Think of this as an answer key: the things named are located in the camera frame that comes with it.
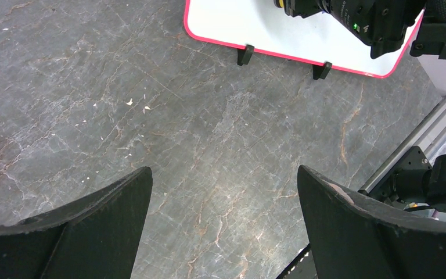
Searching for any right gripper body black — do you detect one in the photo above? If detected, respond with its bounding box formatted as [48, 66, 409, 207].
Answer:
[274, 0, 323, 19]

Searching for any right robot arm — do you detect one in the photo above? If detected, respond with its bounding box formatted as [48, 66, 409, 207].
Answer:
[274, 1, 446, 213]

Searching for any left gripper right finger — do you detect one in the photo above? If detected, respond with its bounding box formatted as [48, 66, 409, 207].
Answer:
[297, 165, 446, 278]

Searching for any pink framed whiteboard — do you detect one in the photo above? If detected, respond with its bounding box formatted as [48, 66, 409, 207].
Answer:
[184, 0, 423, 78]

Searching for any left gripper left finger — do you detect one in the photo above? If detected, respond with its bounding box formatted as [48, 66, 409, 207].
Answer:
[0, 167, 153, 278]

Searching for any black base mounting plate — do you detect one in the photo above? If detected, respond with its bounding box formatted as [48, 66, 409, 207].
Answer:
[276, 244, 318, 279]

